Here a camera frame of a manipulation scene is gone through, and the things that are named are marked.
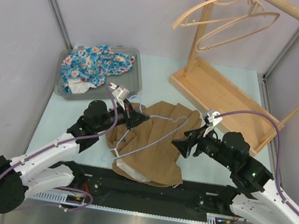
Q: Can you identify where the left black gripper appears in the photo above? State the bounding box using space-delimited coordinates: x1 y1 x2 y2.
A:
94 94 151 140

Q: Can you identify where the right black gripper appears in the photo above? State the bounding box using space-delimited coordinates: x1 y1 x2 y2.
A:
168 119 239 169

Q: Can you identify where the light blue wire hanger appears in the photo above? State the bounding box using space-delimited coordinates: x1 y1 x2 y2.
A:
106 101 200 170

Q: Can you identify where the tan brown skirt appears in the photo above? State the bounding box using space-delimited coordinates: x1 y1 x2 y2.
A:
106 101 202 187

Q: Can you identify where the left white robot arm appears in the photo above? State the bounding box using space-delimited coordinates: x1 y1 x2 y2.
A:
0 100 150 214

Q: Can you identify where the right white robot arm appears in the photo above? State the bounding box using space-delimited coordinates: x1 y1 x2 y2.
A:
172 128 299 224

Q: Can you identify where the lower wooden hanger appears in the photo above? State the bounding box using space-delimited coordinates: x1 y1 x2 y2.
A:
195 0 280 52

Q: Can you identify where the wooden clothes rack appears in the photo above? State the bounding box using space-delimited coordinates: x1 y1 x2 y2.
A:
169 0 299 155

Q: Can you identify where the blue floral cloth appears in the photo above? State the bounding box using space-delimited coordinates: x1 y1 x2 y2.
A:
60 45 136 94

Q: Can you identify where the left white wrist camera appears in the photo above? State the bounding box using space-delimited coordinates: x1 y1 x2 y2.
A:
109 82 130 106

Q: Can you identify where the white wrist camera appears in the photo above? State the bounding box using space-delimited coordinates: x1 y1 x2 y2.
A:
202 109 223 137
109 82 130 106

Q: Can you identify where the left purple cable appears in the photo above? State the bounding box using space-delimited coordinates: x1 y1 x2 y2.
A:
0 70 123 204

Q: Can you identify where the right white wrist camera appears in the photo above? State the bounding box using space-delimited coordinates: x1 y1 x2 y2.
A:
202 109 223 137

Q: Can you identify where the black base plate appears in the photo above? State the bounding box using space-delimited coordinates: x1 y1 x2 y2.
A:
48 159 242 224

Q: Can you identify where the white slotted cable duct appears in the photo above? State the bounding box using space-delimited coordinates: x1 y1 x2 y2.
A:
32 187 221 224

